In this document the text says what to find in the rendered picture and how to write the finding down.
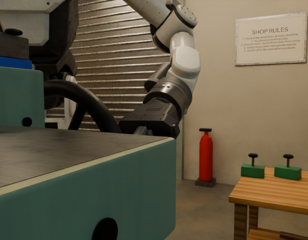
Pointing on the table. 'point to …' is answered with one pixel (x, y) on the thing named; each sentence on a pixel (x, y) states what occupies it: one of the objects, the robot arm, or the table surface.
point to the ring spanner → (13, 32)
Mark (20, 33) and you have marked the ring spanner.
